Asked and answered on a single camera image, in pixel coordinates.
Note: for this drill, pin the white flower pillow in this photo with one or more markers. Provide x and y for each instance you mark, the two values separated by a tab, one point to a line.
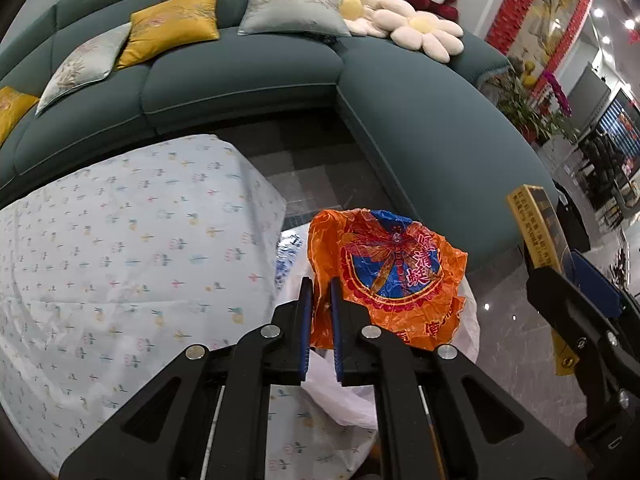
345	0
425	30

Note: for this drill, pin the dark green sofa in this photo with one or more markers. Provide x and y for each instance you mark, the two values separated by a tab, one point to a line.
250	75

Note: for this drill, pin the dark screen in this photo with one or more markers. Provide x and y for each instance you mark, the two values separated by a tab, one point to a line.
620	125

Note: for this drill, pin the white plastic bag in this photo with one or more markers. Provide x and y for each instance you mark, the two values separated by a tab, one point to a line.
340	405

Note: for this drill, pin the red and gold wall decoration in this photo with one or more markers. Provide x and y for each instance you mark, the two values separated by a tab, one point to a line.
530	5

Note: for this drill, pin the yellow embroidered cushion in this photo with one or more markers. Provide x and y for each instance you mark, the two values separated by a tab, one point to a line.
170	25
10	110

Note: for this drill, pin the grey embroidered cushion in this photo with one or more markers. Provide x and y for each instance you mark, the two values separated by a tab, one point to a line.
290	10
82	70

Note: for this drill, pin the orange printed plastic bag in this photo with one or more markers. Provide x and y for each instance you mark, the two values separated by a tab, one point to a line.
400	260

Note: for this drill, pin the yellow sign board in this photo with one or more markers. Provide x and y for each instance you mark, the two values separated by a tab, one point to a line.
537	230

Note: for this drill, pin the floral light blue tablecloth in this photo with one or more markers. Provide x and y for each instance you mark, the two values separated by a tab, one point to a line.
125	235

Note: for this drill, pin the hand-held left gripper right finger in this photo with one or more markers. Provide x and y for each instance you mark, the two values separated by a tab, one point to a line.
336	330

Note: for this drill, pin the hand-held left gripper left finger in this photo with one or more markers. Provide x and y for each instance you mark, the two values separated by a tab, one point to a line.
305	330

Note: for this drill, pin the blue and white printed wrapper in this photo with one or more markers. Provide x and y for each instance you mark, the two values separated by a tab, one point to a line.
287	255

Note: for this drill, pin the purple orchid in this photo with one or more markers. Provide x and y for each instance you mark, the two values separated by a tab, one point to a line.
557	90

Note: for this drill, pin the green potted plant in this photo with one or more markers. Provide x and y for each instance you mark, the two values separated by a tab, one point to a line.
520	105

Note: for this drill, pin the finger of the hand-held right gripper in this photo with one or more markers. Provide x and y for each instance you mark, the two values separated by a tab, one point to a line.
575	310
597	280

